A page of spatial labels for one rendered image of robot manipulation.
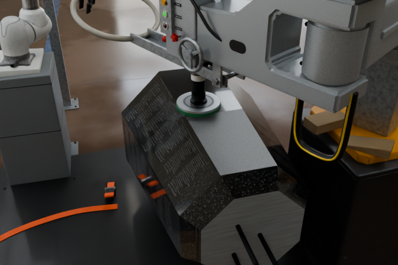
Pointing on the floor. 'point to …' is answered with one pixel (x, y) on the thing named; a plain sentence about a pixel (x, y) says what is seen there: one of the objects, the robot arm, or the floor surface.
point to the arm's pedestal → (34, 126)
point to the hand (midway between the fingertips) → (84, 6)
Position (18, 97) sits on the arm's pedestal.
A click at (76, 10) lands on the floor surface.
